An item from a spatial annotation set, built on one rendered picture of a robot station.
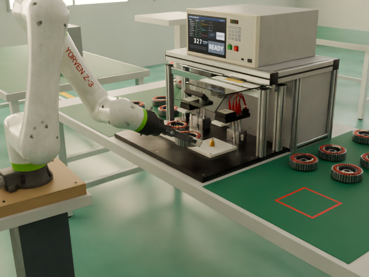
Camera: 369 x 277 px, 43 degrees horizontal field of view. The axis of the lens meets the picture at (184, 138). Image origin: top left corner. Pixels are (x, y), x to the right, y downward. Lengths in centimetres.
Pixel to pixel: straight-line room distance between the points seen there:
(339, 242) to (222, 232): 150
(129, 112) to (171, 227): 140
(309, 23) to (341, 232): 99
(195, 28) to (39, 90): 92
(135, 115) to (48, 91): 35
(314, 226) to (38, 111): 92
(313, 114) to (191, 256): 106
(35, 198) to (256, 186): 77
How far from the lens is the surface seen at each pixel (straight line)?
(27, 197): 167
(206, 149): 198
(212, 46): 210
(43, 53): 148
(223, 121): 199
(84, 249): 281
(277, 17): 199
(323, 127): 222
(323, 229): 152
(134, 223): 299
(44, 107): 150
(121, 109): 165
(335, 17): 933
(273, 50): 200
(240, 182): 176
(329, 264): 140
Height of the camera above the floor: 152
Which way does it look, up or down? 20 degrees down
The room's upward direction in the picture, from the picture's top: 1 degrees counter-clockwise
